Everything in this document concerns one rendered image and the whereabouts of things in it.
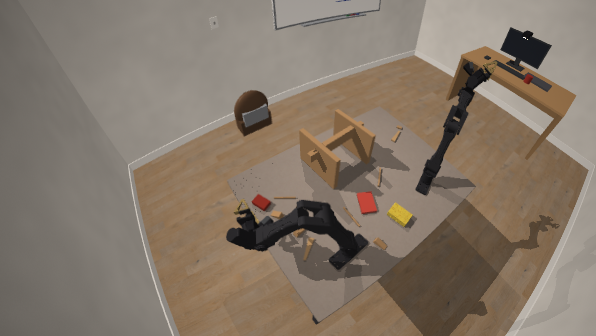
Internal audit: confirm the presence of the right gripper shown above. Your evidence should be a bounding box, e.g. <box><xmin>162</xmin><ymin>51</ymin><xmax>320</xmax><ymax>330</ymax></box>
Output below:
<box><xmin>477</xmin><ymin>61</ymin><xmax>498</xmax><ymax>85</ymax></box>

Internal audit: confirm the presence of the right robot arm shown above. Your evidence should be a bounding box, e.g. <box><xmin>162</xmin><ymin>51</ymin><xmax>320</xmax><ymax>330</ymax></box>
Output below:
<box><xmin>416</xmin><ymin>62</ymin><xmax>482</xmax><ymax>195</ymax></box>

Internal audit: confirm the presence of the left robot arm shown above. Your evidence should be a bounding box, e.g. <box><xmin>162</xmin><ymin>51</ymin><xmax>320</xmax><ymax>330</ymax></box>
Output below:
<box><xmin>226</xmin><ymin>200</ymin><xmax>368</xmax><ymax>270</ymax></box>

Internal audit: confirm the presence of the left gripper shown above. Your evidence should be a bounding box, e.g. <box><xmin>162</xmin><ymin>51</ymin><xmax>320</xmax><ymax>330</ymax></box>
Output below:
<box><xmin>234</xmin><ymin>199</ymin><xmax>259</xmax><ymax>230</ymax></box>

